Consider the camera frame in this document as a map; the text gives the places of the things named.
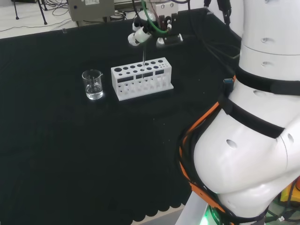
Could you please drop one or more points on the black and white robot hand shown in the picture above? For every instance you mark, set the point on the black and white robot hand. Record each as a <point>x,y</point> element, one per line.
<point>143,34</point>

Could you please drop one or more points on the white test tube rack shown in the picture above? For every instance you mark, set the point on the white test tube rack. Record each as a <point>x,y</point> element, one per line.
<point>140,90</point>

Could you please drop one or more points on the grey equipment box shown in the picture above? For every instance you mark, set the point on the grey equipment box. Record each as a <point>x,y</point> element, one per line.
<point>93,10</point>

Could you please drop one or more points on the small clear glass beaker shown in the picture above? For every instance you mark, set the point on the small clear glass beaker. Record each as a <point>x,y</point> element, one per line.
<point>93,86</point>

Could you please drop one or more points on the clear cloth clip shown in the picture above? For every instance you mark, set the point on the clear cloth clip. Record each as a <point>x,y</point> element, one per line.
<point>63,30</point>

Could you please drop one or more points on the black tripod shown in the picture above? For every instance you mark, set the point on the black tripod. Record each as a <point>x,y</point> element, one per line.
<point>44,14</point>

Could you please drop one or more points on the black table cloth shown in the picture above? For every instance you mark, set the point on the black table cloth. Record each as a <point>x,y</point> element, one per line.
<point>82,145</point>

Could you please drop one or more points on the yellow stop button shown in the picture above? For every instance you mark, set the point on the yellow stop button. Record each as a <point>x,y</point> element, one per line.
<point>286,193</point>

